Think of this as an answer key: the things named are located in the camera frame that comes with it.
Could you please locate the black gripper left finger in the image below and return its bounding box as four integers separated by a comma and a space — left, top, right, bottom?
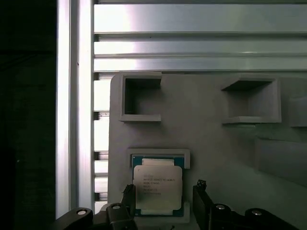
55, 184, 139, 230

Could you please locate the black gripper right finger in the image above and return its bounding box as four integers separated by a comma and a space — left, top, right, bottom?
193, 179, 295, 230

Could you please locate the silver topped CPU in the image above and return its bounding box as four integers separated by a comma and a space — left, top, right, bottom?
130, 154, 186, 218

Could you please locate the grey plastic parts rack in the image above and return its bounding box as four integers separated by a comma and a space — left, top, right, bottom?
107, 71, 307, 230

